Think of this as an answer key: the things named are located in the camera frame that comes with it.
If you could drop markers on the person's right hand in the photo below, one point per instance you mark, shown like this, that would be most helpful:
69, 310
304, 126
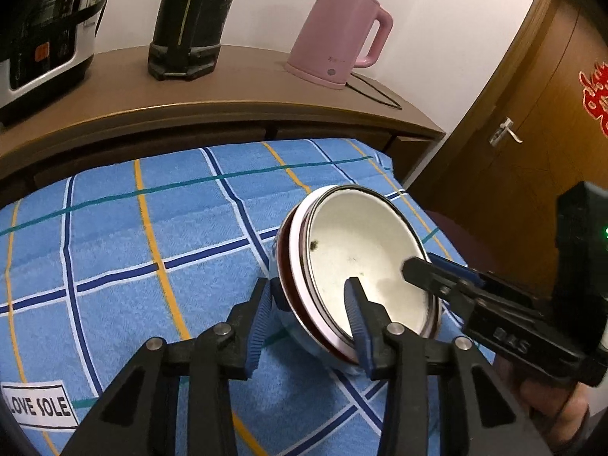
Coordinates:
555, 408

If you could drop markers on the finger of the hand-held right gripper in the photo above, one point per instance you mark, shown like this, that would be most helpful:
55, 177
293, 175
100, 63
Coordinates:
463, 273
427, 275

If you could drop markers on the black thermos flask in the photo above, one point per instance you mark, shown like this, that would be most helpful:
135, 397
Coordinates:
190, 19

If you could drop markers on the white and black rice cooker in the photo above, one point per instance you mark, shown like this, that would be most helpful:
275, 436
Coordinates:
38, 57

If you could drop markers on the brown wooden cabinet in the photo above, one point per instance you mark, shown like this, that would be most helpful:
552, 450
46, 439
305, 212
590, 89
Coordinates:
190, 99

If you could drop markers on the white enamel bowl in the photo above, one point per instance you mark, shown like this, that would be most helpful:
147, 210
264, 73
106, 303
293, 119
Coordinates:
361, 237

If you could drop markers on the brown wooden door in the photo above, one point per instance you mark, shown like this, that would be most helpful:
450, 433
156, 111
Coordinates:
546, 104

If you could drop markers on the pink plastic bowl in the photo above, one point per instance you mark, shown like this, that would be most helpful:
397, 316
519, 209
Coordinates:
295, 256

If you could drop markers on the red door decoration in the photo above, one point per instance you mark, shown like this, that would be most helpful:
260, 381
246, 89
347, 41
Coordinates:
596, 99

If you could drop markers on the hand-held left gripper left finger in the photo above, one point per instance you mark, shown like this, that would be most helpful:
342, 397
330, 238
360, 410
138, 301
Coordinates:
259, 323

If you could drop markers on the blue plaid tablecloth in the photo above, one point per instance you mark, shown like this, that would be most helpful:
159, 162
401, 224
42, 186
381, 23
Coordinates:
142, 247

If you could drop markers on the pink electric kettle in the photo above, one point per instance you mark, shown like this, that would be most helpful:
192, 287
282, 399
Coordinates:
332, 33

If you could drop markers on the stainless steel bowl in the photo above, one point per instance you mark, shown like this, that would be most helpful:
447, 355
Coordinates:
323, 358

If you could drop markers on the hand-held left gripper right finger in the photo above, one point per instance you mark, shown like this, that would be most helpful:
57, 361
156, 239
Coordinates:
356, 323

